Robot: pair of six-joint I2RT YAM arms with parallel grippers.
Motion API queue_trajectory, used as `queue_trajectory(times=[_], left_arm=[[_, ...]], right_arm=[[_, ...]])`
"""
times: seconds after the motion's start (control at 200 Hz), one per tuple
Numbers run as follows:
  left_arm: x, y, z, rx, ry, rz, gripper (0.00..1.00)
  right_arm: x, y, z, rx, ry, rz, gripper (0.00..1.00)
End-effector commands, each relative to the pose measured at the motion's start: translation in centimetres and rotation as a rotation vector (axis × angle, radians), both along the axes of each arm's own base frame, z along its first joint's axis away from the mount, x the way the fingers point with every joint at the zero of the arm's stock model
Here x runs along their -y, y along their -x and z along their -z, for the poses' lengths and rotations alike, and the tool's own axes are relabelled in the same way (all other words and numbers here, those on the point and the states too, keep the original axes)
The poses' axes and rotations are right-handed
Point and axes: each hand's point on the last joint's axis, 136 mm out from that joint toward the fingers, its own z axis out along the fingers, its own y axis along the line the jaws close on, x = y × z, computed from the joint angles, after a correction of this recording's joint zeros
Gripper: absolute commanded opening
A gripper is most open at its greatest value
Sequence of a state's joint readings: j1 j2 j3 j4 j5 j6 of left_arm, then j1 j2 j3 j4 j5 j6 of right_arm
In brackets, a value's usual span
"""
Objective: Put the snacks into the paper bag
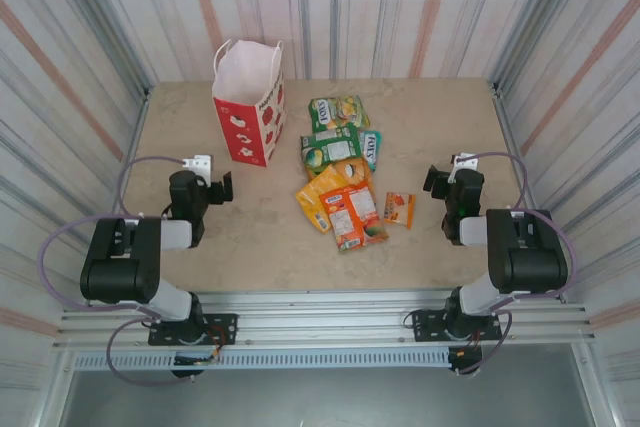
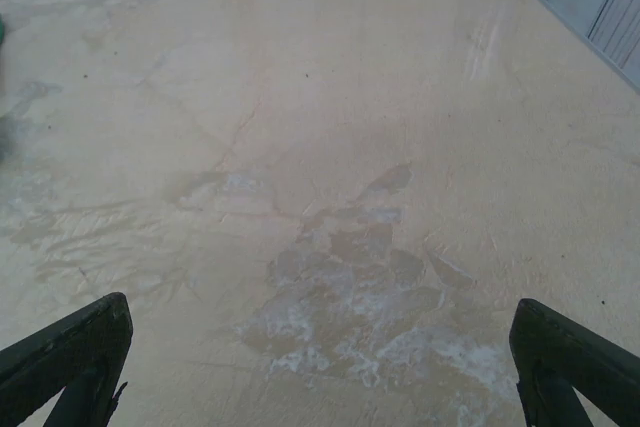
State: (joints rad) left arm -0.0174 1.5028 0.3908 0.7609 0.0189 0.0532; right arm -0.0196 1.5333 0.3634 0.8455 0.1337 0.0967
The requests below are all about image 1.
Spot teal Fox's candy pack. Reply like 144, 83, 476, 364
358, 129, 384, 172

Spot red and white paper bag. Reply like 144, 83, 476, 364
213, 39, 287, 168

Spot yellow orange snack pack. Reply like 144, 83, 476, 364
294, 164, 346, 234

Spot orange Fox's pack white label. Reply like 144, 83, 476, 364
318, 180, 390, 253

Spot green snack pack white label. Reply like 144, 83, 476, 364
299, 125, 362, 169

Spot green yellow Fox's candy bag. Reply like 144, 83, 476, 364
308, 95, 372, 134

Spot small orange candy sachet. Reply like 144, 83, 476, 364
383, 191, 417, 231

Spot grey metal lower panel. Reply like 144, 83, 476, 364
59, 370, 599, 427

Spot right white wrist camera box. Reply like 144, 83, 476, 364
448, 151, 479, 183

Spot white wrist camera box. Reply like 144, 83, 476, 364
180, 154, 213, 179
448, 151, 479, 183

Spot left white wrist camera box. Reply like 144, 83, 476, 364
180, 154, 213, 179

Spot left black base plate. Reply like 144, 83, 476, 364
148, 313, 239, 347

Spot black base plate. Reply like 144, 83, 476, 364
148, 313, 239, 347
410, 310, 503, 343

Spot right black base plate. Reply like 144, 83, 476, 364
410, 310, 503, 343

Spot right base coloured wires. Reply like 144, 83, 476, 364
460, 329, 485, 356

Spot base coloured wires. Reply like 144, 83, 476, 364
207, 325, 225, 363
460, 329, 485, 356

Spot left base coloured wires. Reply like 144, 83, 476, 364
207, 325, 225, 363

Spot aluminium mounting rail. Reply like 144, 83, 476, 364
52, 289, 599, 351

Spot perforated grey cable tray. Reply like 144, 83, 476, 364
72, 349, 451, 372

